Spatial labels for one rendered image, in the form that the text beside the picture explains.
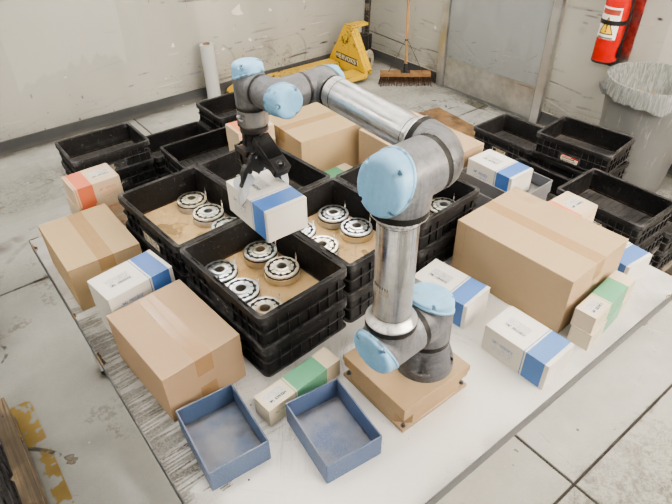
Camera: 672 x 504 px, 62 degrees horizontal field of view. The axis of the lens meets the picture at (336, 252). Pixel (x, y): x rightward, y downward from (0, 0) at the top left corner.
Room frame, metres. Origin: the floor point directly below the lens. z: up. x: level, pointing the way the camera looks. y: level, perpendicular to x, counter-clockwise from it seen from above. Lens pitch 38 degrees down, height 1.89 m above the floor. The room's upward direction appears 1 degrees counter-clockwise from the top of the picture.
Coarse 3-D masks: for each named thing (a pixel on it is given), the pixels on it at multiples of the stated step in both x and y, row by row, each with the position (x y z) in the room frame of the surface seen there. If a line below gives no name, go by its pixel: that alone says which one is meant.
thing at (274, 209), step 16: (256, 176) 1.32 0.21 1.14; (272, 176) 1.32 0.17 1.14; (256, 192) 1.24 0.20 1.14; (272, 192) 1.23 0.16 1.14; (288, 192) 1.23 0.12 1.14; (240, 208) 1.24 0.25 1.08; (256, 208) 1.17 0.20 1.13; (272, 208) 1.16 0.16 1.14; (288, 208) 1.17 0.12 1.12; (304, 208) 1.20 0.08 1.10; (256, 224) 1.18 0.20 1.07; (272, 224) 1.14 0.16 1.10; (288, 224) 1.17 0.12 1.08; (304, 224) 1.20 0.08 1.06; (272, 240) 1.14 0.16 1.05
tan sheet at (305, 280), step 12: (240, 252) 1.38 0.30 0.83; (240, 264) 1.32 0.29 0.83; (240, 276) 1.26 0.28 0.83; (252, 276) 1.26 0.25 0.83; (264, 276) 1.26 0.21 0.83; (300, 276) 1.26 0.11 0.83; (264, 288) 1.21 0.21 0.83; (276, 288) 1.21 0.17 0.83; (288, 288) 1.21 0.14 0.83; (300, 288) 1.21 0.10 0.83
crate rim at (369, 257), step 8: (320, 184) 1.62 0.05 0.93; (344, 184) 1.62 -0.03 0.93; (304, 192) 1.57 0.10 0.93; (296, 232) 1.34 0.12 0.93; (312, 240) 1.30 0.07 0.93; (320, 248) 1.26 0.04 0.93; (336, 256) 1.23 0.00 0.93; (368, 256) 1.22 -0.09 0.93; (344, 264) 1.19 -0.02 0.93; (352, 264) 1.19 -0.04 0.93; (360, 264) 1.20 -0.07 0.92; (352, 272) 1.18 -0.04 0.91
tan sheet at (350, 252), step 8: (312, 216) 1.58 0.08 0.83; (320, 232) 1.48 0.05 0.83; (328, 232) 1.48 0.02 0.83; (336, 232) 1.48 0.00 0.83; (344, 240) 1.44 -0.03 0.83; (344, 248) 1.39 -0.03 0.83; (352, 248) 1.39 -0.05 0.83; (360, 248) 1.39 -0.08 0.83; (368, 248) 1.39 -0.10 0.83; (344, 256) 1.35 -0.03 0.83; (352, 256) 1.35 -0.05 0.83; (360, 256) 1.35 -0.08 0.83
